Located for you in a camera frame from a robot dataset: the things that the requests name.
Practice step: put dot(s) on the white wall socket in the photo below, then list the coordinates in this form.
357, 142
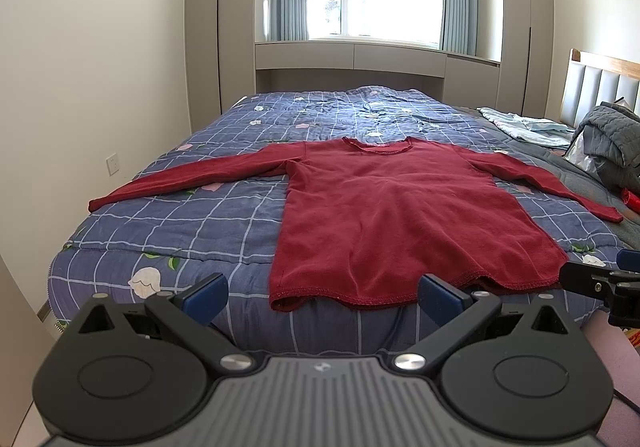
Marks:
112, 164

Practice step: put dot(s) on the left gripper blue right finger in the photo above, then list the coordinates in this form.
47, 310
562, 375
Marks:
458, 316

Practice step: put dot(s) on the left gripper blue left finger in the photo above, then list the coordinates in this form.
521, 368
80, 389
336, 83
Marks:
187, 316

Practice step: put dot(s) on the beige tall wardrobe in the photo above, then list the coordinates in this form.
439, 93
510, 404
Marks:
220, 56
527, 44

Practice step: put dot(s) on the grey padded wooden headboard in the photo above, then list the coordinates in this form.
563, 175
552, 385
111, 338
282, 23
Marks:
592, 79

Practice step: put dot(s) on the dark red long-sleeve sweater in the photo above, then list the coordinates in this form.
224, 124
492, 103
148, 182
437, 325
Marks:
362, 223

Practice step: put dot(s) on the folded light blue clothes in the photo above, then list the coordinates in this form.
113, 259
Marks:
538, 131

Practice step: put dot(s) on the bright red garment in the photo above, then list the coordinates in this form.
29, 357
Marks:
631, 200

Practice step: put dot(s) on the right beige tall wardrobe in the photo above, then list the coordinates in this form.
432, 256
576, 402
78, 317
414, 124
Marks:
527, 44

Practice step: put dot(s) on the beige window bench cabinet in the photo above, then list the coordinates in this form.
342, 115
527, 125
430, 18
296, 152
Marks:
341, 65

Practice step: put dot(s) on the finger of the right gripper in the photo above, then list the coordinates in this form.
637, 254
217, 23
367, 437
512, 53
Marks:
584, 279
628, 260

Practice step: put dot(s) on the left beige tall wardrobe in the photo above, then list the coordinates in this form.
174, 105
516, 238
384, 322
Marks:
220, 56

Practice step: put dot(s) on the grey quilted jacket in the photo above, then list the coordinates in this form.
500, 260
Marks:
607, 142

